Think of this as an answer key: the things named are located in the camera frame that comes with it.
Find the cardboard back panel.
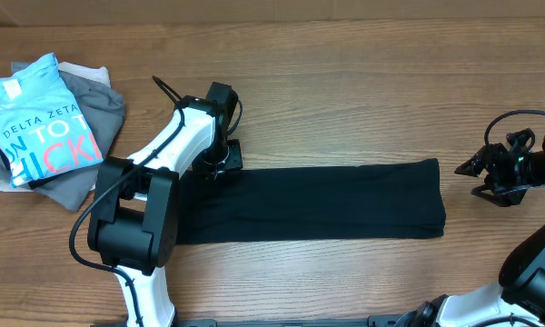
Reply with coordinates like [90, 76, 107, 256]
[0, 0, 545, 26]

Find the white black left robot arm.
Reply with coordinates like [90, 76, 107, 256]
[69, 90, 243, 326]

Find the light blue printed t-shirt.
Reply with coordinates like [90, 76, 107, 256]
[0, 53, 104, 187]

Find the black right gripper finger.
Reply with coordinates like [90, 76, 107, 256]
[454, 147, 488, 177]
[471, 184, 527, 207]

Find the black t-shirt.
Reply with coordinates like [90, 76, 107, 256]
[176, 159, 446, 244]

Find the grey folded t-shirt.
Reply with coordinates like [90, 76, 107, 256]
[0, 69, 125, 212]

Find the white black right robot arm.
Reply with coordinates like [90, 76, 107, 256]
[395, 129, 545, 327]

